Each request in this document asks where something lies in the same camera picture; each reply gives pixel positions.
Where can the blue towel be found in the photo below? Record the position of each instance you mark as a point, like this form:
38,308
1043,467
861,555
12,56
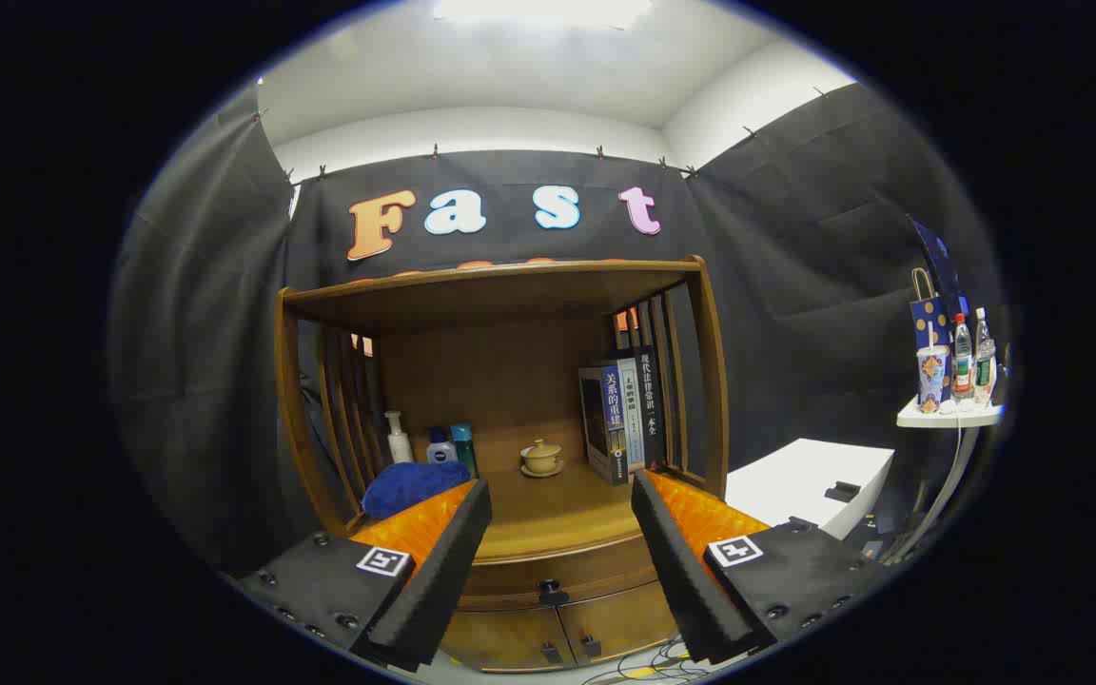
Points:
405,487

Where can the black computer tower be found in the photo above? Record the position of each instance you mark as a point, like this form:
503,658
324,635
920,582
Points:
876,538

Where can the water bottle red label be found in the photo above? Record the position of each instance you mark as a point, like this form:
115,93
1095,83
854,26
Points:
963,366

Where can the wooden countertop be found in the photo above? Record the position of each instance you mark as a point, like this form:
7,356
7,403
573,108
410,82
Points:
557,514

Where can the beige lidded teacup with saucer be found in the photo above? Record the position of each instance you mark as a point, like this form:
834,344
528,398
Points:
541,459

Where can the wooden cabinet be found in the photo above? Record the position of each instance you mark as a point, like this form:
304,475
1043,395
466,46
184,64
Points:
510,371

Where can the large blue dotted gift bag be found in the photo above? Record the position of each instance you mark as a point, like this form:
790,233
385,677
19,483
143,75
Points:
938,257

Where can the white side table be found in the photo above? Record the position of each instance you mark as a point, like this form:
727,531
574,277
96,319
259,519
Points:
948,416

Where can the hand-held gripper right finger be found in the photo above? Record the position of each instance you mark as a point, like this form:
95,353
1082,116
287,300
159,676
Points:
676,571

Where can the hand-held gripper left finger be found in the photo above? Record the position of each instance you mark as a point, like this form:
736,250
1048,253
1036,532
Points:
443,571

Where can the book with pale spine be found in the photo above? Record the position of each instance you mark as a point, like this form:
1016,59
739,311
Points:
635,428

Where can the white pump bottle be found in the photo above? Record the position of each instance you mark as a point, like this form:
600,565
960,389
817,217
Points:
400,447

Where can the ceiling light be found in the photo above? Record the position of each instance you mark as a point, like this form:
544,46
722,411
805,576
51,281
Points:
538,9

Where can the patterned paper cup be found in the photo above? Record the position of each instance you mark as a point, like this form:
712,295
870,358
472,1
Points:
931,381

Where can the wooden drawer with black knob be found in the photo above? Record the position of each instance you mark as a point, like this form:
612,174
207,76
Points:
529,571

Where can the wooden cabinet door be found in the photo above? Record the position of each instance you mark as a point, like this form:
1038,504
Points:
619,623
500,639

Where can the teal bottle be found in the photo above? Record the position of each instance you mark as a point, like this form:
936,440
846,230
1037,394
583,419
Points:
463,447

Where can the book with blue spine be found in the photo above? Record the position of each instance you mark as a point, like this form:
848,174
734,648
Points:
613,419

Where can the white lotion bottle blue cap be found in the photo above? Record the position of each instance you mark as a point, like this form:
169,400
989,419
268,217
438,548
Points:
441,451

